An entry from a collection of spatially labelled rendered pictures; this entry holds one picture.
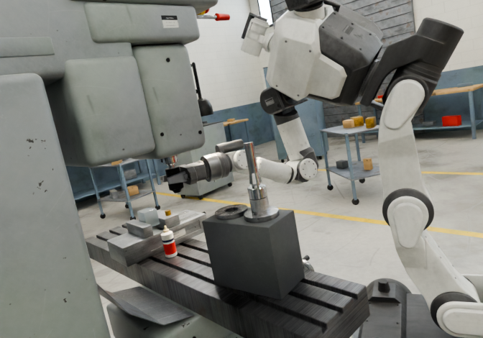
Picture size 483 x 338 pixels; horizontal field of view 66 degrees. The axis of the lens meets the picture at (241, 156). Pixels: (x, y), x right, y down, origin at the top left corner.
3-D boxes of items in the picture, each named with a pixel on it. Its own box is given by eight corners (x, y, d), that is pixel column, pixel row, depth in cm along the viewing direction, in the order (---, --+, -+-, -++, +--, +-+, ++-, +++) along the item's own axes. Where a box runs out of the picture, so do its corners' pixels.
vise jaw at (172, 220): (161, 218, 150) (159, 209, 149) (180, 224, 138) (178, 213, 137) (148, 224, 146) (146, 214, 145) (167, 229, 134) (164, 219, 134)
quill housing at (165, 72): (175, 147, 130) (154, 55, 125) (211, 146, 115) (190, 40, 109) (124, 161, 117) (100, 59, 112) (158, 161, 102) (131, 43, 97)
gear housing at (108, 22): (161, 55, 128) (154, 26, 127) (203, 39, 110) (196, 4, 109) (61, 62, 106) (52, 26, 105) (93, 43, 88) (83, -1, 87)
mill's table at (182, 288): (134, 236, 181) (130, 221, 180) (371, 315, 90) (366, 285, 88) (87, 256, 166) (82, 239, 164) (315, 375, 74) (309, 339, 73)
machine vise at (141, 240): (189, 224, 158) (184, 200, 156) (209, 229, 147) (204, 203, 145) (110, 258, 136) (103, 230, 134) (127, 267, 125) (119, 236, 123)
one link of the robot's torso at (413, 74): (438, 78, 112) (399, 63, 115) (441, 79, 100) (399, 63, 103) (415, 116, 117) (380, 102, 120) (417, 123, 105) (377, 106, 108)
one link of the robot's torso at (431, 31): (462, 33, 107) (402, 12, 112) (468, 29, 95) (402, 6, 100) (413, 121, 117) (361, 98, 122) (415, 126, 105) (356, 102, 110)
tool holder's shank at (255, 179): (249, 185, 94) (241, 143, 92) (261, 183, 94) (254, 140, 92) (250, 188, 91) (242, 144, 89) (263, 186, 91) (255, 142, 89)
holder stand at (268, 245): (241, 265, 111) (228, 201, 108) (305, 276, 97) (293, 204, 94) (214, 284, 102) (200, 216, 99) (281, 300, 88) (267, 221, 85)
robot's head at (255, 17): (265, 47, 124) (250, 40, 128) (274, 21, 121) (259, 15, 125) (254, 44, 119) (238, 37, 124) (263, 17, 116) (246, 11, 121)
